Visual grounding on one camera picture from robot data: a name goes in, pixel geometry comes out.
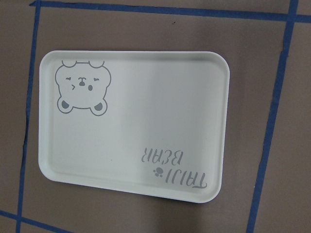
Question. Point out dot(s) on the white bear tray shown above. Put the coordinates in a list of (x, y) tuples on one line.
[(144, 122)]

